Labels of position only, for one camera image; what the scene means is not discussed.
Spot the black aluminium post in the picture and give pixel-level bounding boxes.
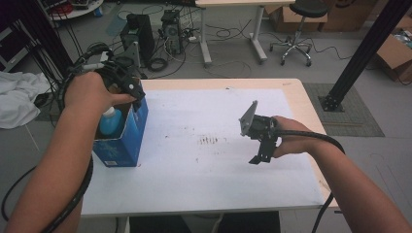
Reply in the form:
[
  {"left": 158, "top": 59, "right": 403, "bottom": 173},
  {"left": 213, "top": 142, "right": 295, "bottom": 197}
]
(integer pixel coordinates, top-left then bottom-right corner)
[{"left": 318, "top": 0, "right": 412, "bottom": 113}]

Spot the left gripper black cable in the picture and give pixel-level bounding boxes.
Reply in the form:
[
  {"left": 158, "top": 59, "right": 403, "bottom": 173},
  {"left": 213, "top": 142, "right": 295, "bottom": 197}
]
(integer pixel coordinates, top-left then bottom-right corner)
[{"left": 41, "top": 42, "right": 115, "bottom": 233}]

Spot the white table leg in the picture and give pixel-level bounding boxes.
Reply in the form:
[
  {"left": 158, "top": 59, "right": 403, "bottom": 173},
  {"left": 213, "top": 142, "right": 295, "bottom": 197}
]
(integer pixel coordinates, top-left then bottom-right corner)
[{"left": 116, "top": 216, "right": 130, "bottom": 233}]

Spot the person's left hand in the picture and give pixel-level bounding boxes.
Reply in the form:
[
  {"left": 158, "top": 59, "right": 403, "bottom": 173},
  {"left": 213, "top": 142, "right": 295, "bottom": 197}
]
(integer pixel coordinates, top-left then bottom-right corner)
[{"left": 62, "top": 71, "right": 138, "bottom": 116}]

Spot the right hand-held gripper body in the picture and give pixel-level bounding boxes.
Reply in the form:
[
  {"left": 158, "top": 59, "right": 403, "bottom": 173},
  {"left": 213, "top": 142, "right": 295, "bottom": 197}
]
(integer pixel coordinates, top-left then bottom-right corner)
[{"left": 238, "top": 99, "right": 280, "bottom": 144}]

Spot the grey floor mat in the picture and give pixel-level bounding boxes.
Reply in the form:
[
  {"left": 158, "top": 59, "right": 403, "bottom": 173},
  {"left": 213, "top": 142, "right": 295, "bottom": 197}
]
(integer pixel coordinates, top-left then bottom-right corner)
[{"left": 302, "top": 83, "right": 387, "bottom": 138}]

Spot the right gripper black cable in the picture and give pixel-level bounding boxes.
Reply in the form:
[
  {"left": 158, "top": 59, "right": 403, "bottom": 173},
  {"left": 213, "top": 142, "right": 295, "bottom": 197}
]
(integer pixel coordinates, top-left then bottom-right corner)
[{"left": 274, "top": 128, "right": 347, "bottom": 233}]

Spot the grey open computer tower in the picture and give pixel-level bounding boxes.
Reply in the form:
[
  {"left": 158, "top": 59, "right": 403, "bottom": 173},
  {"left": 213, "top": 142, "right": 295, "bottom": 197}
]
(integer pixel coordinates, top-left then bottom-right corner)
[{"left": 160, "top": 9, "right": 185, "bottom": 55}]

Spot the coiled black cable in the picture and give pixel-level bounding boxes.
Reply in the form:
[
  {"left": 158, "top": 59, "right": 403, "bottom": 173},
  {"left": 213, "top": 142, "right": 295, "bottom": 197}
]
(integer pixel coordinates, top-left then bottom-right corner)
[{"left": 148, "top": 56, "right": 170, "bottom": 73}]

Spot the blue bottle with white cap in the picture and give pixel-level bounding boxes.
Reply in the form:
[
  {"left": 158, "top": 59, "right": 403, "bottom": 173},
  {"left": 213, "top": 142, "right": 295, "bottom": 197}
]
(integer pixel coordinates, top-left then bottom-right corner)
[{"left": 98, "top": 106, "right": 123, "bottom": 137}]

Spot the person's right hand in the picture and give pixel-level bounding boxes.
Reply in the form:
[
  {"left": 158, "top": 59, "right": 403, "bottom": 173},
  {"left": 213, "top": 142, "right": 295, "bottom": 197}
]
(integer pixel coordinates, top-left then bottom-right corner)
[{"left": 271, "top": 115, "right": 322, "bottom": 160}]

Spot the white paper sheet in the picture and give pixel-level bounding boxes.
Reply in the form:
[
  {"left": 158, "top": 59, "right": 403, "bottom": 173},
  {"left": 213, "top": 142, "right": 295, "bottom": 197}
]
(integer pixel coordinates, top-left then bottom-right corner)
[{"left": 80, "top": 87, "right": 326, "bottom": 217}]

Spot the black stand with cables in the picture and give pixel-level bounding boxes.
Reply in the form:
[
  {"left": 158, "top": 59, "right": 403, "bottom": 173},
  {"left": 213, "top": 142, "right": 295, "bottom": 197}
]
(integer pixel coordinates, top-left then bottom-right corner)
[{"left": 13, "top": 0, "right": 77, "bottom": 79}]

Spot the round white table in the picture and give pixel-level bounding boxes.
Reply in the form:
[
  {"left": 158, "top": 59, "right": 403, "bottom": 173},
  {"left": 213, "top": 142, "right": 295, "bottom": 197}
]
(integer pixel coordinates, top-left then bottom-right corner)
[{"left": 48, "top": 0, "right": 105, "bottom": 21}]

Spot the small brown cardboard box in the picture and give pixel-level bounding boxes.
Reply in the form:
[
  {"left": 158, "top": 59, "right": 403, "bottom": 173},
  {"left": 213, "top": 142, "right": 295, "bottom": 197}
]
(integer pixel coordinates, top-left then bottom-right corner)
[{"left": 269, "top": 5, "right": 328, "bottom": 33}]

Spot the black computer tower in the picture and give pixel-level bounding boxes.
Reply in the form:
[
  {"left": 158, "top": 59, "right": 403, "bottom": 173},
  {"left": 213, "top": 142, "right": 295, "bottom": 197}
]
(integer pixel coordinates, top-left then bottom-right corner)
[{"left": 119, "top": 13, "right": 156, "bottom": 66}]

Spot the white cloth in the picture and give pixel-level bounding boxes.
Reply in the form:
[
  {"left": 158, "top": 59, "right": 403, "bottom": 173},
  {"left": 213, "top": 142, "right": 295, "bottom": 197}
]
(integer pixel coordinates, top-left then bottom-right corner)
[{"left": 0, "top": 70, "right": 52, "bottom": 130}]

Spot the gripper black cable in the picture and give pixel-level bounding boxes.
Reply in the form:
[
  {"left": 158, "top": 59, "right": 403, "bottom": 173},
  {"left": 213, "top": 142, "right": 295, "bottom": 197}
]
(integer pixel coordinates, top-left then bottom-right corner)
[
  {"left": 274, "top": 128, "right": 347, "bottom": 233},
  {"left": 41, "top": 42, "right": 115, "bottom": 233}
]

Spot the open cardboard box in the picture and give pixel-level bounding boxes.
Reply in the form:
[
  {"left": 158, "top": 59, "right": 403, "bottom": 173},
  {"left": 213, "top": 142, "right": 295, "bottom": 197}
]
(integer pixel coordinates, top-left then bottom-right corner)
[{"left": 374, "top": 15, "right": 412, "bottom": 83}]

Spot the black swivel stool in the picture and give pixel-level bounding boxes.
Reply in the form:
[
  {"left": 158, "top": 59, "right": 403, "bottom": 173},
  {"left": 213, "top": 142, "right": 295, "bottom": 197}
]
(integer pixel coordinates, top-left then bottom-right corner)
[{"left": 269, "top": 0, "right": 330, "bottom": 68}]

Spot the black floor cable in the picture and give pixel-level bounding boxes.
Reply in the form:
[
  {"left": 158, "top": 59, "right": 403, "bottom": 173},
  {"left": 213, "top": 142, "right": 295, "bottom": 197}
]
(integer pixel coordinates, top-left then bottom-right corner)
[{"left": 0, "top": 164, "right": 37, "bottom": 222}]

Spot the white desk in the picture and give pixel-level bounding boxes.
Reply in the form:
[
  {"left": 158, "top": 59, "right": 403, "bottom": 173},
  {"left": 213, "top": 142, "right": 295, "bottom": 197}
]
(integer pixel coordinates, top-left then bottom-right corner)
[{"left": 194, "top": 0, "right": 296, "bottom": 69}]

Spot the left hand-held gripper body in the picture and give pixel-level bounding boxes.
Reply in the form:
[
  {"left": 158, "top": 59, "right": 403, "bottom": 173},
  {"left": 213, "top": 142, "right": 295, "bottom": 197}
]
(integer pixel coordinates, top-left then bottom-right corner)
[{"left": 96, "top": 41, "right": 143, "bottom": 95}]

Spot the large brown cardboard box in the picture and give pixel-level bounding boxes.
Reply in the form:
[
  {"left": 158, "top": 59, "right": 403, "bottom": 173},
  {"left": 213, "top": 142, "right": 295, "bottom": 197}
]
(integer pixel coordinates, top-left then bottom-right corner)
[{"left": 318, "top": 0, "right": 381, "bottom": 33}]

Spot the blue cardboard box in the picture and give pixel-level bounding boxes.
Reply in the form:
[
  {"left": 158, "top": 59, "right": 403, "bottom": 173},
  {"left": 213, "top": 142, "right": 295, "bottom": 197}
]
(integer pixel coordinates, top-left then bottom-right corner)
[{"left": 91, "top": 79, "right": 150, "bottom": 169}]

